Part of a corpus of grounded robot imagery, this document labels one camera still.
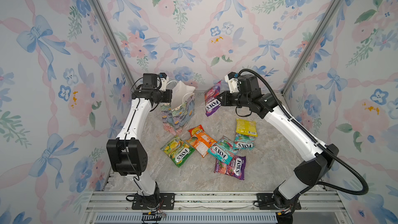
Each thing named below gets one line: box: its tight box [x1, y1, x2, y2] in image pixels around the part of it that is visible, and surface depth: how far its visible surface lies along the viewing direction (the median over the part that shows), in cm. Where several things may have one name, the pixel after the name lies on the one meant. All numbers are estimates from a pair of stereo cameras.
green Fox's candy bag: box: [160, 135, 196, 168], surface depth 90 cm
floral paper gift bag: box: [160, 80, 196, 136], surface depth 88 cm
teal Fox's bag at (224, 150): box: [207, 135, 239, 165], surface depth 88 cm
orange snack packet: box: [186, 124, 218, 159], surface depth 93 cm
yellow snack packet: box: [235, 118, 259, 138], surface depth 97 cm
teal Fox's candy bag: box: [233, 132, 256, 151], surface depth 92 cm
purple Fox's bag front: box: [214, 155, 247, 181], surface depth 83 cm
